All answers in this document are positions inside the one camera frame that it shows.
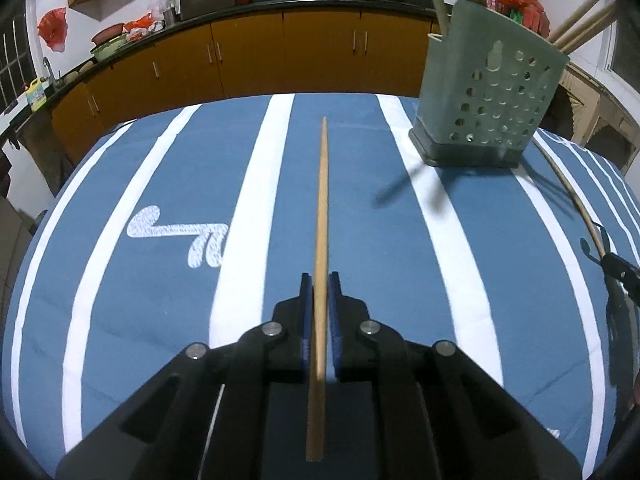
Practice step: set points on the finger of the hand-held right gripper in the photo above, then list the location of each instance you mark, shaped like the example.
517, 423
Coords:
625, 272

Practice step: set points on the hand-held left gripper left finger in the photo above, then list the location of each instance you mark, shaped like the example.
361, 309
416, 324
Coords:
305, 310

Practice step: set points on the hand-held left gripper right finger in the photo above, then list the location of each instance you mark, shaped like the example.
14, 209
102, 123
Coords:
334, 310

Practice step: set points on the green perforated utensil holder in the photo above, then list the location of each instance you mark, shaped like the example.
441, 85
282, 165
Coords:
450, 60

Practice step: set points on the blue white striped tablecloth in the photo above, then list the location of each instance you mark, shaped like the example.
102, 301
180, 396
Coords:
150, 320

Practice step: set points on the carved wooden furniture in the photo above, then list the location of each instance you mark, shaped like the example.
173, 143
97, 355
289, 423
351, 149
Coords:
590, 120

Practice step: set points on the orange kitchen base cabinets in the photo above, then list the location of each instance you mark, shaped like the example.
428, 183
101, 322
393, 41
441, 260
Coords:
260, 55

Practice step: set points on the pile of red bags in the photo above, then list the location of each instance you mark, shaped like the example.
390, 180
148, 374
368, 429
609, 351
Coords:
522, 7

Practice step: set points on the black kitchen countertop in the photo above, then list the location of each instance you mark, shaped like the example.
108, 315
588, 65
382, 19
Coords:
290, 2

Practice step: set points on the metal cup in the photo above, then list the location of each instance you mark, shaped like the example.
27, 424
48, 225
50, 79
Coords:
169, 16

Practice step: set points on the green basin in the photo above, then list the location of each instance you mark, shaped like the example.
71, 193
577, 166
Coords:
107, 49

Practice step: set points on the red and white bag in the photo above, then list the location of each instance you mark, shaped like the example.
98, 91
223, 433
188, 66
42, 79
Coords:
142, 25

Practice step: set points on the clear glass jar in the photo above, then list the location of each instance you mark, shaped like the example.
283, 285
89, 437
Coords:
162, 2

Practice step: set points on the red bowl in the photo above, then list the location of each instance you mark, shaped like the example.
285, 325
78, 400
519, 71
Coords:
108, 32

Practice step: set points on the yellow detergent bottle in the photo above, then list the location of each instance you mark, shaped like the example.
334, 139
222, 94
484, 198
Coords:
37, 96

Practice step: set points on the metal faucet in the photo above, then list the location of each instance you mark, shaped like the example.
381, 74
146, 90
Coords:
49, 67

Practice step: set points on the red plastic bag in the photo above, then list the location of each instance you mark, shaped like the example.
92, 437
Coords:
54, 27

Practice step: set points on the barred window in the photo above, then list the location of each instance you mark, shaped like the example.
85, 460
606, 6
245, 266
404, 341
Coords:
12, 60

